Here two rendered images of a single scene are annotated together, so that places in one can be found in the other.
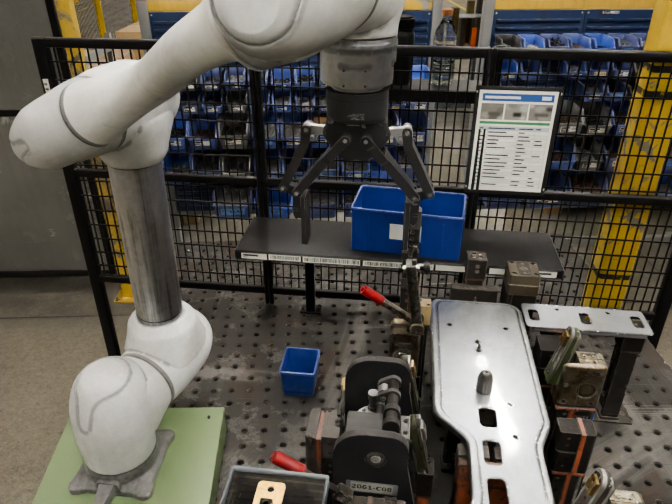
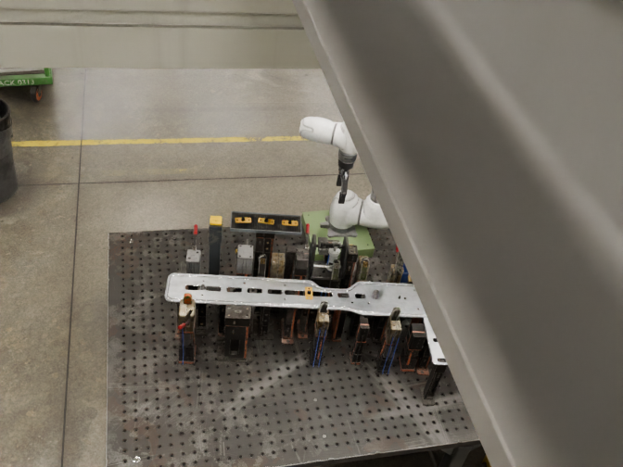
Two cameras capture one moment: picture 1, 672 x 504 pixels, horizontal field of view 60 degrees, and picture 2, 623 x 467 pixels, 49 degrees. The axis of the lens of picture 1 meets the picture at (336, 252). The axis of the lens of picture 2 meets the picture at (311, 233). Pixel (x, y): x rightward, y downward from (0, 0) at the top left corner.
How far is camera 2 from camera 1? 303 cm
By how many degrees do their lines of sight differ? 60
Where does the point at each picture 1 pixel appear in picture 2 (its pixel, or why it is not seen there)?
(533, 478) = (334, 304)
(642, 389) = (452, 418)
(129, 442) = (335, 216)
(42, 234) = not seen: hidden behind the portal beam
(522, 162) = not seen: hidden behind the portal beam
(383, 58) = (341, 156)
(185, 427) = (361, 239)
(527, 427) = (358, 306)
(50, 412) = not seen: hidden behind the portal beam
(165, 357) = (364, 209)
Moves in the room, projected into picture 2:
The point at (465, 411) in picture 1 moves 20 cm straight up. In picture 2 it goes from (361, 290) to (368, 262)
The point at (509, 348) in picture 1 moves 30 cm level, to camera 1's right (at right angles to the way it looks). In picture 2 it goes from (403, 308) to (420, 356)
